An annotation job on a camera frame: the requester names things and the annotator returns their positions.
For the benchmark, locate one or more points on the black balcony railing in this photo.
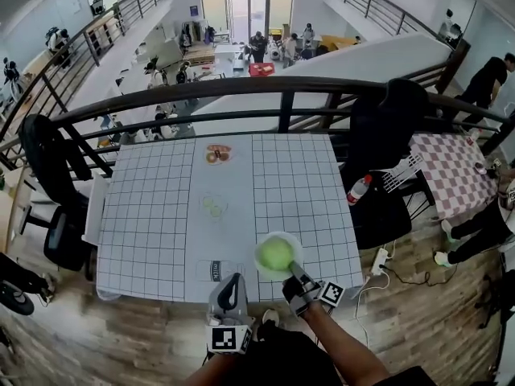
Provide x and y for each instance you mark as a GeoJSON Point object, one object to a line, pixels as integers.
{"type": "Point", "coordinates": [92, 48]}

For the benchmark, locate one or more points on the pink checkered table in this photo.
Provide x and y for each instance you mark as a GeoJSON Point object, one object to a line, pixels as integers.
{"type": "Point", "coordinates": [450, 175]}

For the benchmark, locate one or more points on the red crate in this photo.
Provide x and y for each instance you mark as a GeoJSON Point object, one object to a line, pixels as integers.
{"type": "Point", "coordinates": [261, 71]}

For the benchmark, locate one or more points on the white bowl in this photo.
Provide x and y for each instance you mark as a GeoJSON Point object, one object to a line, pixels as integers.
{"type": "Point", "coordinates": [263, 273]}

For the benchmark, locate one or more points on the person's left forearm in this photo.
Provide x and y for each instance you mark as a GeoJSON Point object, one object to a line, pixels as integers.
{"type": "Point", "coordinates": [217, 372]}

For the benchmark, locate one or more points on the white power strip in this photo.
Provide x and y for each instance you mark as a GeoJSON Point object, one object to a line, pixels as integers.
{"type": "Point", "coordinates": [379, 261]}

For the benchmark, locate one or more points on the table with grid tablecloth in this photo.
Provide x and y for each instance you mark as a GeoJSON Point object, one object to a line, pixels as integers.
{"type": "Point", "coordinates": [149, 223]}

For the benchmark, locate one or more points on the person's white shoe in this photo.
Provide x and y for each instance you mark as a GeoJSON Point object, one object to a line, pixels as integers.
{"type": "Point", "coordinates": [270, 317]}

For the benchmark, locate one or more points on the person's right forearm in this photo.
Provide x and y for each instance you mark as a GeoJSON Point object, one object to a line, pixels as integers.
{"type": "Point", "coordinates": [346, 348]}

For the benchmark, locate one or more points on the small dark bowl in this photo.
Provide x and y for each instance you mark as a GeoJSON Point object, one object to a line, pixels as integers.
{"type": "Point", "coordinates": [480, 168]}

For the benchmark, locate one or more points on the black jacket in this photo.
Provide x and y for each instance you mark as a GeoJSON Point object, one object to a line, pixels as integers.
{"type": "Point", "coordinates": [44, 155]}

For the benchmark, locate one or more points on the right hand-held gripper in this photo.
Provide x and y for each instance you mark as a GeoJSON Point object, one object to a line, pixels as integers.
{"type": "Point", "coordinates": [310, 296]}

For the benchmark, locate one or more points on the black stair railing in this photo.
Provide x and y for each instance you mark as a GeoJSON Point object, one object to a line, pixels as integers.
{"type": "Point", "coordinates": [368, 4]}

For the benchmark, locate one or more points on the black wheeled scooter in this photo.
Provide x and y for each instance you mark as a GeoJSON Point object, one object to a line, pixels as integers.
{"type": "Point", "coordinates": [16, 300]}

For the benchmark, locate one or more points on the small clear bottle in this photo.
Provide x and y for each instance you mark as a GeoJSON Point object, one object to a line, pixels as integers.
{"type": "Point", "coordinates": [475, 135]}

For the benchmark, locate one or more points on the clear red-label water bottle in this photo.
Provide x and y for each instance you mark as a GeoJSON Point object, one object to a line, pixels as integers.
{"type": "Point", "coordinates": [357, 193]}

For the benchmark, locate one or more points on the person's black clothing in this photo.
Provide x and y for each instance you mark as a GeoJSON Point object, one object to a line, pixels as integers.
{"type": "Point", "coordinates": [289, 360]}

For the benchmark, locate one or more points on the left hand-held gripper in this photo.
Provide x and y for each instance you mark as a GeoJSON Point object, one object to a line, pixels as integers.
{"type": "Point", "coordinates": [227, 334]}

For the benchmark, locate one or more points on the black mesh office chair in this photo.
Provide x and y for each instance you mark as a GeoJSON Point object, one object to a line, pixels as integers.
{"type": "Point", "coordinates": [378, 135]}

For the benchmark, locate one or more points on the black curved metal railing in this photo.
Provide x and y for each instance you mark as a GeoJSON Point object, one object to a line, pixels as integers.
{"type": "Point", "coordinates": [285, 111]}

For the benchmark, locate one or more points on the glass entrance door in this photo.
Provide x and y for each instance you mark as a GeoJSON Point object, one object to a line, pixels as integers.
{"type": "Point", "coordinates": [257, 10]}

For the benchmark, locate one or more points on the light wooden desk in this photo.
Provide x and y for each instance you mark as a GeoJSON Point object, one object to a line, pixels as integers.
{"type": "Point", "coordinates": [8, 215]}

